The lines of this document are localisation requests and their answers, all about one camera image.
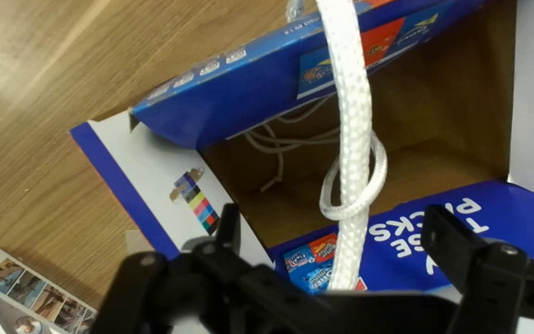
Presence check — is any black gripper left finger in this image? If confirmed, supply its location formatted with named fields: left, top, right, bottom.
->
left=88, top=202, right=262, bottom=334

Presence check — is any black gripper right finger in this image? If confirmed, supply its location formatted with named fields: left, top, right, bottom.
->
left=420, top=206, right=534, bottom=334

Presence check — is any white rope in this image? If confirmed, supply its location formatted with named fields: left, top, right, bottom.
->
left=240, top=0, right=389, bottom=293

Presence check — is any blue cardboard snack box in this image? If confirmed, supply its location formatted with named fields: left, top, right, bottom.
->
left=68, top=0, right=534, bottom=295

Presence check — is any small white product box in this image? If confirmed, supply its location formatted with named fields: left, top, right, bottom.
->
left=0, top=249, right=96, bottom=334

